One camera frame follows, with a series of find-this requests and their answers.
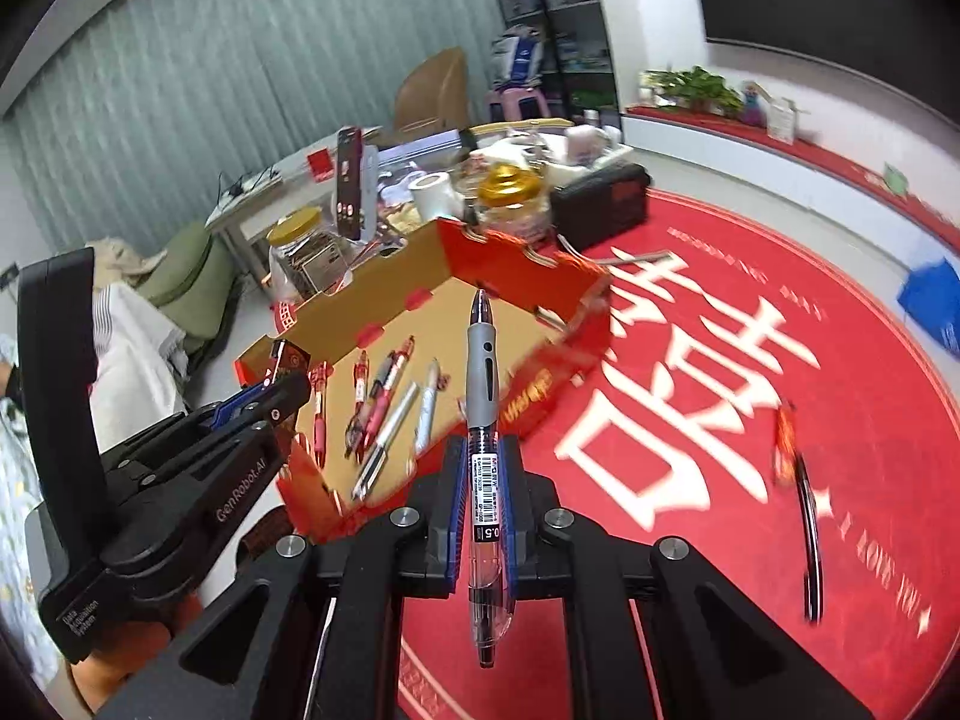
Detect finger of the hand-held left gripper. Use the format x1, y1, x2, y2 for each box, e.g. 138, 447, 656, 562
196, 381, 275, 432
225, 371, 312, 451

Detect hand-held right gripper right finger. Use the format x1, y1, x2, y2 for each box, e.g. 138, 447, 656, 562
499, 431, 875, 720

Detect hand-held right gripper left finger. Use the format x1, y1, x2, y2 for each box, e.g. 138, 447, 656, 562
101, 431, 470, 720

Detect red pen pale barrel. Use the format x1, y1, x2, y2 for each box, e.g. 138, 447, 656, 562
309, 361, 332, 470

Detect clear red gel pen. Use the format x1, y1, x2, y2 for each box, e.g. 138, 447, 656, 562
343, 351, 372, 458

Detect pink grip red pen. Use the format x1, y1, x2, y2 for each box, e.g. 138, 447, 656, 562
358, 336, 417, 466

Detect clear pen black cap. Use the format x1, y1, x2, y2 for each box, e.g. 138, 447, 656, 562
351, 382, 419, 502

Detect grey grip black pen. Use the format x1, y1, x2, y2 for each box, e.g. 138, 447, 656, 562
463, 289, 518, 668

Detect red cardboard box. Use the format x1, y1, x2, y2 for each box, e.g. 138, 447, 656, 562
234, 217, 612, 541

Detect white blanket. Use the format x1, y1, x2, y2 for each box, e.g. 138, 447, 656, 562
86, 281, 188, 421

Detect olive green cushion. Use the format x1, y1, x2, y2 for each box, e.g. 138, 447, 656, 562
135, 223, 237, 353

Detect person's printed light clothing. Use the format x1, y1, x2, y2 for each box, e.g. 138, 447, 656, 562
0, 330, 61, 683

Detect yellow lid glass jar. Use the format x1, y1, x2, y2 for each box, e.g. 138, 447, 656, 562
266, 210, 353, 308

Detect white side table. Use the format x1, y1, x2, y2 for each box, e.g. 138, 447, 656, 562
204, 165, 301, 271

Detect red round printed mat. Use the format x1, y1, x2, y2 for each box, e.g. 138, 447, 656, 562
390, 191, 960, 720

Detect dark printed slim package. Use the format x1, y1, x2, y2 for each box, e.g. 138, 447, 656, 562
335, 126, 365, 242

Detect white tape roll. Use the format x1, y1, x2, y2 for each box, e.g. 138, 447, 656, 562
409, 171, 460, 222

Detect red patterned lighter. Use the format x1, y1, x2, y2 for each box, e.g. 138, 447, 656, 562
772, 401, 805, 488

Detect silver metal bar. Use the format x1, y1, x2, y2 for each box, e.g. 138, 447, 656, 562
559, 236, 672, 271

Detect gold lid glass jar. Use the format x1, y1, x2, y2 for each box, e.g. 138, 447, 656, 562
476, 163, 552, 241

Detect thick black marker pen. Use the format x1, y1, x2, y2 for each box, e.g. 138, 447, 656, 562
795, 454, 826, 625

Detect grey curtain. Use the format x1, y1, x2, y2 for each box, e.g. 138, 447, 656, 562
0, 0, 511, 271

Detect black radio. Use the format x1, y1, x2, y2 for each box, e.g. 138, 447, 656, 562
550, 163, 652, 247

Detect tan chair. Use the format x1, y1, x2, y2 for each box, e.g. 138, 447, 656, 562
394, 47, 472, 132

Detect pink plastic stool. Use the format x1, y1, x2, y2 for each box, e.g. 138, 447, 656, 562
484, 86, 548, 125

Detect white blue shopping bag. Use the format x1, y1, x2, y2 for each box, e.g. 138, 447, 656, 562
491, 25, 547, 87

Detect low cabinet red top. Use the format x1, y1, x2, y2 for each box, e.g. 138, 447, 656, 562
624, 105, 960, 241

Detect green potted plants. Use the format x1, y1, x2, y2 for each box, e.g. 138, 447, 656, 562
639, 66, 743, 117

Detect black shelf cabinet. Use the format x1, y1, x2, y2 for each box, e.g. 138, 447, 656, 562
480, 0, 620, 113

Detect blue plastic bag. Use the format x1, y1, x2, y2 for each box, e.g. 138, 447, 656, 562
898, 256, 960, 361

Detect clear display box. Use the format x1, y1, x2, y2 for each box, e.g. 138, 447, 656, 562
765, 96, 807, 143

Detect black television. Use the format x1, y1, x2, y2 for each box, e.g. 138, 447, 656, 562
694, 0, 960, 113

